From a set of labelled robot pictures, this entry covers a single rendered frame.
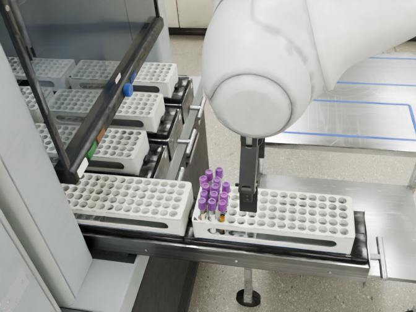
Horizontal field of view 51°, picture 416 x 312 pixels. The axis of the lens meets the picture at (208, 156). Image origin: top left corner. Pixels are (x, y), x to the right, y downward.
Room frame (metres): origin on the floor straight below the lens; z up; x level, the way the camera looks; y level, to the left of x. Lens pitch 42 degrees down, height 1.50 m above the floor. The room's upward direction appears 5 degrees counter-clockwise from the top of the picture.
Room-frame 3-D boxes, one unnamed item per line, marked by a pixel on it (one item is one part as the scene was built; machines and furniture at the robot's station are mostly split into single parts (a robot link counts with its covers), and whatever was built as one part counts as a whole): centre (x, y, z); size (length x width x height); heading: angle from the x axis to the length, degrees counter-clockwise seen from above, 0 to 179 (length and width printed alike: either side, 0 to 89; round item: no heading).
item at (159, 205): (0.61, 0.19, 0.83); 0.30 x 0.10 x 0.06; 76
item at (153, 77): (1.09, 0.22, 0.83); 0.30 x 0.10 x 0.06; 76
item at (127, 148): (0.79, 0.29, 0.83); 0.30 x 0.10 x 0.06; 76
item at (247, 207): (0.47, -0.06, 0.97); 0.03 x 0.01 x 0.07; 76
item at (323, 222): (0.53, -0.11, 0.83); 0.30 x 0.10 x 0.06; 76
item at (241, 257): (0.57, 0.02, 0.78); 0.73 x 0.14 x 0.09; 76
